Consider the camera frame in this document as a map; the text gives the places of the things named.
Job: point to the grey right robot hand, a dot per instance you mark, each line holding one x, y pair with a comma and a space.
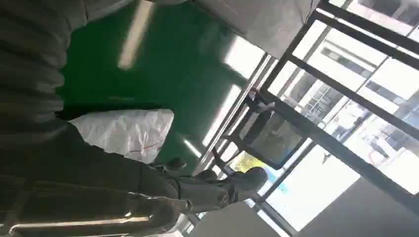
82, 189

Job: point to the white plastic parcel bag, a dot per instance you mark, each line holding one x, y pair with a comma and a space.
127, 130

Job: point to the ribbed grey right arm sleeve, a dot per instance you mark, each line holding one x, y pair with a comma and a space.
29, 65

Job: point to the steel railing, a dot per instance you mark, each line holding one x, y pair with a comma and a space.
229, 114

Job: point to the yellow sign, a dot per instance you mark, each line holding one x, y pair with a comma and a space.
245, 162

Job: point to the dark framed glass panel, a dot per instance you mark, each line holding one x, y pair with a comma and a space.
275, 139

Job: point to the black window frame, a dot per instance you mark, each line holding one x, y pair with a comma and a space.
343, 150

